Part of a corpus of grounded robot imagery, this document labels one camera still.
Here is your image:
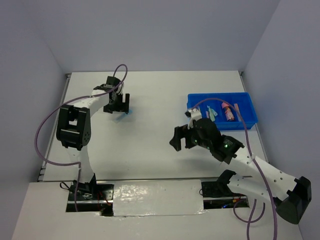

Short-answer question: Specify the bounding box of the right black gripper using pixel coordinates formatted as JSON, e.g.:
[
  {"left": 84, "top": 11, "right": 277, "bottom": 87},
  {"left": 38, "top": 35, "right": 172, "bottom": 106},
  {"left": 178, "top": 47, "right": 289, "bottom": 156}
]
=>
[{"left": 169, "top": 123, "right": 212, "bottom": 151}]

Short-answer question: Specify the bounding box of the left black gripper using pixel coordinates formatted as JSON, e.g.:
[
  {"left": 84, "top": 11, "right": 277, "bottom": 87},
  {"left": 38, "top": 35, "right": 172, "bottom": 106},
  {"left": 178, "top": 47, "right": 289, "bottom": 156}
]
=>
[{"left": 103, "top": 92, "right": 130, "bottom": 115}]

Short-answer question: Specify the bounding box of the blue capped clear tube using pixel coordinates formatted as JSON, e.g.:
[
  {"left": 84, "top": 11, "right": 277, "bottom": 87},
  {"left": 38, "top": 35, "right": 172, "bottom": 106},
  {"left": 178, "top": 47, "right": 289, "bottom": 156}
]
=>
[{"left": 115, "top": 109, "right": 132, "bottom": 123}]

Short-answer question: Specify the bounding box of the light blue eraser stick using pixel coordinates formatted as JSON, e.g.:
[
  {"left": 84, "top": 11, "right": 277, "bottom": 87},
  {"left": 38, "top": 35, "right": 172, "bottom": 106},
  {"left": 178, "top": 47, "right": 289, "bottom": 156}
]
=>
[{"left": 207, "top": 106, "right": 218, "bottom": 117}]

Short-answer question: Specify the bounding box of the pink capped glue bottle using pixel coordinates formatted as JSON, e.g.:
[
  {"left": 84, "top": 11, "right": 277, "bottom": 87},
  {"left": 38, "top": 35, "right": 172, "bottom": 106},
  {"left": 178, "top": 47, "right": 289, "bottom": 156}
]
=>
[{"left": 221, "top": 102, "right": 235, "bottom": 122}]

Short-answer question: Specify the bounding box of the orange capped clear tube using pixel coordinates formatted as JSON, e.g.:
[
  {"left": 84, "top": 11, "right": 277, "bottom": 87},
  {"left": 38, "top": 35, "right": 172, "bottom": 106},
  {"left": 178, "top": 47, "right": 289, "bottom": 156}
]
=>
[{"left": 234, "top": 103, "right": 242, "bottom": 122}]

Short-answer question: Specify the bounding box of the green eraser stick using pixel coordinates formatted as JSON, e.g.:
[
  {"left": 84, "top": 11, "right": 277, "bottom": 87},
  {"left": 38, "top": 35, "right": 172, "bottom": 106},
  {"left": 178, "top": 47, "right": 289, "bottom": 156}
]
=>
[{"left": 209, "top": 111, "right": 215, "bottom": 122}]

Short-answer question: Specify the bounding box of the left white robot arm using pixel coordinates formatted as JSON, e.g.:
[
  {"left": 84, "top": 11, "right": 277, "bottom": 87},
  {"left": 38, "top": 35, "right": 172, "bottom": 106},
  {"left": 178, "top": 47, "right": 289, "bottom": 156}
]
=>
[{"left": 56, "top": 76, "right": 130, "bottom": 200}]

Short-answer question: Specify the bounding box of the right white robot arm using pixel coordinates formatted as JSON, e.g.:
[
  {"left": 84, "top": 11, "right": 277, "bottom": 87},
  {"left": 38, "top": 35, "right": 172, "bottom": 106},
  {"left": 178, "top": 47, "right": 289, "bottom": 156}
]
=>
[{"left": 169, "top": 118, "right": 312, "bottom": 225}]

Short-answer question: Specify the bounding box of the blue divided plastic bin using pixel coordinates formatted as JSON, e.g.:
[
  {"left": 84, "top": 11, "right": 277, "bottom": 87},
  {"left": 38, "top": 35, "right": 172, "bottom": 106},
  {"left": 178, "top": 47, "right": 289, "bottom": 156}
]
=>
[{"left": 186, "top": 92, "right": 258, "bottom": 131}]

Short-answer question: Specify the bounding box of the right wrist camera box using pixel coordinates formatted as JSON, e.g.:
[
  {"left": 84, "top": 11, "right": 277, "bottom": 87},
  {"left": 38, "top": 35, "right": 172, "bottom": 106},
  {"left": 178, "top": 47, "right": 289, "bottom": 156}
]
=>
[{"left": 185, "top": 108, "right": 202, "bottom": 129}]

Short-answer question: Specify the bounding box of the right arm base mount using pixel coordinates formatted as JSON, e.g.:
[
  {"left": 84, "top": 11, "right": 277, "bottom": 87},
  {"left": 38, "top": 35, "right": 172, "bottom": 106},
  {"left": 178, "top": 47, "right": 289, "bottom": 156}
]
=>
[{"left": 198, "top": 170, "right": 249, "bottom": 210}]

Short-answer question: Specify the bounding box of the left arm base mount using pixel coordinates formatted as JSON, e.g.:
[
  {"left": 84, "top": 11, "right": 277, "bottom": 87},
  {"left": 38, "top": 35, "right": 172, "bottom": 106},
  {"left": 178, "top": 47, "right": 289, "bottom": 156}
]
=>
[{"left": 59, "top": 181, "right": 114, "bottom": 217}]

